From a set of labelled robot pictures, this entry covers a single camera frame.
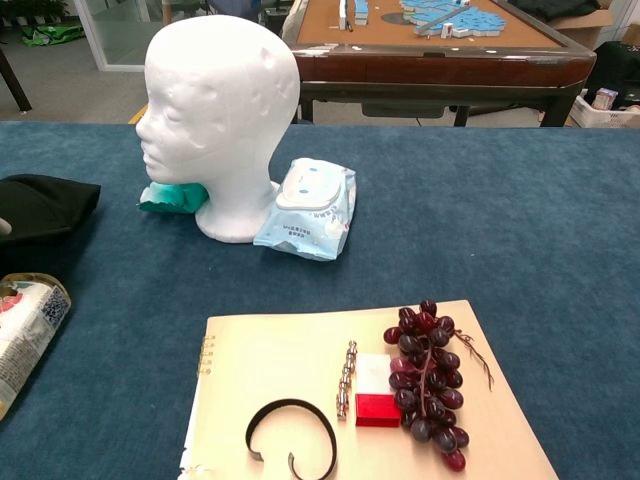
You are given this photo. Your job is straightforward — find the black baseball cap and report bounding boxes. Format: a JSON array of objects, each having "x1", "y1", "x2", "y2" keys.
[{"x1": 0, "y1": 173, "x2": 102, "y2": 279}]

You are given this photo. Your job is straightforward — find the white foam mannequin head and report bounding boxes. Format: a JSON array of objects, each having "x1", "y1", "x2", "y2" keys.
[{"x1": 135, "y1": 13, "x2": 301, "y2": 245}]

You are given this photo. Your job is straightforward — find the printed snack bag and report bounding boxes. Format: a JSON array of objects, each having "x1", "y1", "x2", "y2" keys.
[{"x1": 0, "y1": 272, "x2": 73, "y2": 421}]

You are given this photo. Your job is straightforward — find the dark table leg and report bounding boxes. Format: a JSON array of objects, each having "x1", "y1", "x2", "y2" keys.
[{"x1": 0, "y1": 47, "x2": 32, "y2": 114}]

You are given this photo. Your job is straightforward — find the teal green packet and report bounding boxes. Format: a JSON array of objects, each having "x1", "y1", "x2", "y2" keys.
[{"x1": 138, "y1": 180, "x2": 210, "y2": 215}]

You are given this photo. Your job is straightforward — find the green bag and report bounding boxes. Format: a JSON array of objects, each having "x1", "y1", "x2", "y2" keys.
[{"x1": 19, "y1": 24, "x2": 86, "y2": 49}]

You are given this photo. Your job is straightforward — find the green potted plants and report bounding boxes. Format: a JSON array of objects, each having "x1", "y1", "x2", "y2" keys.
[{"x1": 0, "y1": 0, "x2": 71, "y2": 27}]

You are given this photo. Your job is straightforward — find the light blue wet wipes pack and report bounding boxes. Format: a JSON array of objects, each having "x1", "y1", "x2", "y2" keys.
[{"x1": 252, "y1": 156, "x2": 357, "y2": 262}]

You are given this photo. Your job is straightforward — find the black open headband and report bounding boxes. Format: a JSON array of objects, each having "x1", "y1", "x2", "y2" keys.
[{"x1": 245, "y1": 398, "x2": 339, "y2": 480}]

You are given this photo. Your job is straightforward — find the small red box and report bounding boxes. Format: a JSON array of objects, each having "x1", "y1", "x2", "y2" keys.
[{"x1": 354, "y1": 393, "x2": 403, "y2": 429}]

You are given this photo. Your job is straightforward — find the blue mahjong tile row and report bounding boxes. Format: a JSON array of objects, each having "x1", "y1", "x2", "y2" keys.
[{"x1": 338, "y1": 0, "x2": 371, "y2": 30}]

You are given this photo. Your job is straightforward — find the purple grape bunch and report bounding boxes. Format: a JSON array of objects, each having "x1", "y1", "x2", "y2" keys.
[{"x1": 383, "y1": 299, "x2": 496, "y2": 474}]

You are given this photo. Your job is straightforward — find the blue carpet table mat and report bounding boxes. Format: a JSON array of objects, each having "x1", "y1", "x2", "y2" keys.
[{"x1": 0, "y1": 119, "x2": 640, "y2": 480}]

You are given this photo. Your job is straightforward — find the brown wooden mahjong table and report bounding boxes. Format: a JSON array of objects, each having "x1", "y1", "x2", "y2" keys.
[{"x1": 282, "y1": 0, "x2": 598, "y2": 128}]

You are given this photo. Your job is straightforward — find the blue mahjong tile pile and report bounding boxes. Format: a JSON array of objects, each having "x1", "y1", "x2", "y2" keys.
[{"x1": 382, "y1": 0, "x2": 506, "y2": 39}]

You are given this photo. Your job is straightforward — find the white plastic crate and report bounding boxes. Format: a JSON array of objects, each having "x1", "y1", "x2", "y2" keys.
[{"x1": 569, "y1": 87, "x2": 640, "y2": 129}]

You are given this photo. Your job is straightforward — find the cardboard box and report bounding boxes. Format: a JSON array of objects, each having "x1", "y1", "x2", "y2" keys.
[{"x1": 547, "y1": 7, "x2": 616, "y2": 49}]

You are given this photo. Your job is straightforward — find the black bag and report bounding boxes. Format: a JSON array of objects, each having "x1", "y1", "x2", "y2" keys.
[{"x1": 582, "y1": 40, "x2": 640, "y2": 109}]

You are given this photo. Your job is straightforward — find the glass door white frame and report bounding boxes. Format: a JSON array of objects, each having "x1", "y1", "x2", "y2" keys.
[{"x1": 74, "y1": 0, "x2": 166, "y2": 74}]

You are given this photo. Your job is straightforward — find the beige ring binder notebook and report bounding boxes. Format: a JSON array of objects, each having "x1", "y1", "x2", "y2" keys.
[{"x1": 178, "y1": 299, "x2": 560, "y2": 480}]

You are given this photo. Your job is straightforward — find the silver metal bead chain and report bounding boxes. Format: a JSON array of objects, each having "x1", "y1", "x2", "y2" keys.
[{"x1": 335, "y1": 340, "x2": 359, "y2": 421}]

